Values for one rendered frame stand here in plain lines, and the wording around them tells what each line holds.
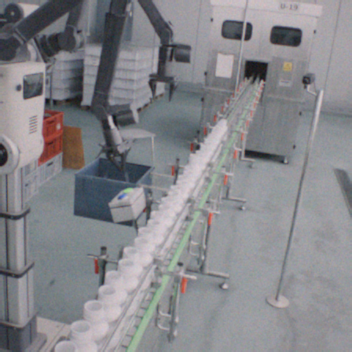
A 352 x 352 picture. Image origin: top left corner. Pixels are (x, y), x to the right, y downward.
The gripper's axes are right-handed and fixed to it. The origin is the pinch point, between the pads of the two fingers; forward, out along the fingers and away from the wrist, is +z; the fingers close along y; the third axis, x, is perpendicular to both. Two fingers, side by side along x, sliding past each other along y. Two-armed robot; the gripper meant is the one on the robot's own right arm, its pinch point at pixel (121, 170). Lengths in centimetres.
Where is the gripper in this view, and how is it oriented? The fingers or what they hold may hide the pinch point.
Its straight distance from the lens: 157.3
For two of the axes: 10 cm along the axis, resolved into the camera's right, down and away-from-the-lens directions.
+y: 2.3, -3.0, 9.3
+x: -9.5, 1.6, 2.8
